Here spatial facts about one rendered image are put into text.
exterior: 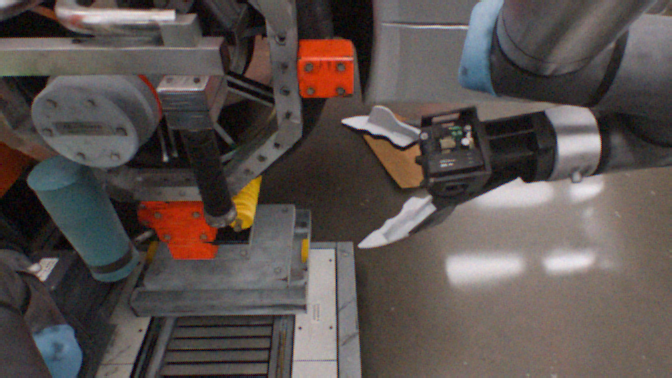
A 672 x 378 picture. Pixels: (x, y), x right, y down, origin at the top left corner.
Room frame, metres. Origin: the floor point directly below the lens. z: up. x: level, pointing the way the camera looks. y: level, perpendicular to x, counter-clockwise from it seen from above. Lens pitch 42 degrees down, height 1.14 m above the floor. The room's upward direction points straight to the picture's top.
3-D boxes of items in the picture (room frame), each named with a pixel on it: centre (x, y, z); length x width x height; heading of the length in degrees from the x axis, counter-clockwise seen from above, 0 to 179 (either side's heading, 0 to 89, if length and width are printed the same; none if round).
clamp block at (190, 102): (0.40, 0.16, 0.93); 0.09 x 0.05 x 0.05; 1
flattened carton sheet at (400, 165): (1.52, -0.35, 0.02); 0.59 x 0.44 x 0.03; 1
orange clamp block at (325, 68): (0.62, 0.02, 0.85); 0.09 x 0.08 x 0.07; 91
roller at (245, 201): (0.71, 0.21, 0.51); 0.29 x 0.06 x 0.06; 1
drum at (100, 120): (0.54, 0.33, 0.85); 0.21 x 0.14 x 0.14; 1
